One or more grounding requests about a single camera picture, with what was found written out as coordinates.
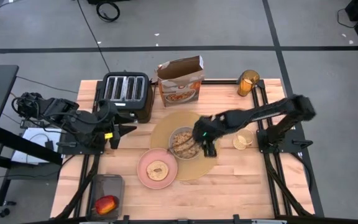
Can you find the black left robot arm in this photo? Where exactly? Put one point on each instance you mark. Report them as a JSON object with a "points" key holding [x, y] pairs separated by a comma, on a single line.
{"points": [[57, 109]]}

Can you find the pumpkin cereal box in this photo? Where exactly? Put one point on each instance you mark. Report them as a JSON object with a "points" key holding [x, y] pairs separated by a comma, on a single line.
{"points": [[179, 81]]}

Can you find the red yellow apple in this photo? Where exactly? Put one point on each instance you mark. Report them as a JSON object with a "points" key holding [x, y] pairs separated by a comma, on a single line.
{"points": [[106, 205]]}

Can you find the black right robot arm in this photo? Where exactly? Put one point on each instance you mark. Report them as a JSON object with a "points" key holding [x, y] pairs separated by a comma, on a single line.
{"points": [[275, 110]]}

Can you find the white paper sheet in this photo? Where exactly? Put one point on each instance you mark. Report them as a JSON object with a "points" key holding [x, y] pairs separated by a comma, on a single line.
{"points": [[33, 137]]}

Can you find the round woven straw placemat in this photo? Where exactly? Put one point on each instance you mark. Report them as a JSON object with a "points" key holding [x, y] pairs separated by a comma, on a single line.
{"points": [[163, 130]]}

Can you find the bagel half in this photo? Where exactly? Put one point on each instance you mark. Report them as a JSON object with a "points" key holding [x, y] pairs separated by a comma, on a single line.
{"points": [[157, 170]]}

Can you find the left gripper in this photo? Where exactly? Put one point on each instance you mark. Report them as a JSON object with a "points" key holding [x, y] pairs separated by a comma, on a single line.
{"points": [[113, 124]]}

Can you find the beige ceramic bowl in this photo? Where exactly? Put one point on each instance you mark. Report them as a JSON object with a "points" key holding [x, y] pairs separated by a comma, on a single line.
{"points": [[182, 146]]}

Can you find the black aluminium table frame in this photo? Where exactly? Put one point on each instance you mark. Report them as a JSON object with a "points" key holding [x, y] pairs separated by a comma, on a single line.
{"points": [[261, 102]]}

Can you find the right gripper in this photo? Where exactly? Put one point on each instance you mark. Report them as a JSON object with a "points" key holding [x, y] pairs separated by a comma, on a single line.
{"points": [[210, 129]]}

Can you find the amber glass with juice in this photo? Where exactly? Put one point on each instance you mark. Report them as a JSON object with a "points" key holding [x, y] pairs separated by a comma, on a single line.
{"points": [[246, 85]]}

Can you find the pink plate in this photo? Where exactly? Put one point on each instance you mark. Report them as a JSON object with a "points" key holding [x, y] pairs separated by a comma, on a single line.
{"points": [[145, 177]]}

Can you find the black desk caster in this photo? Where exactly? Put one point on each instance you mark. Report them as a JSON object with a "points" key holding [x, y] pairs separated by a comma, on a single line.
{"points": [[4, 212]]}

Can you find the grey plastic tray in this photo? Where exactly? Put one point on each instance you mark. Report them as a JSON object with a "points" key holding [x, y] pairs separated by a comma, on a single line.
{"points": [[107, 186]]}

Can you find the black four-slot toaster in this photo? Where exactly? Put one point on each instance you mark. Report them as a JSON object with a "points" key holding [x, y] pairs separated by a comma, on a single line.
{"points": [[126, 90]]}

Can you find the black power adapter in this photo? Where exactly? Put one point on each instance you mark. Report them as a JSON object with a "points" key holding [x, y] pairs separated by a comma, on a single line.
{"points": [[49, 145]]}

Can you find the black desk leg frame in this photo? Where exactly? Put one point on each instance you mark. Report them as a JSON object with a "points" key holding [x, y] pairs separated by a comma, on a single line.
{"points": [[17, 144]]}

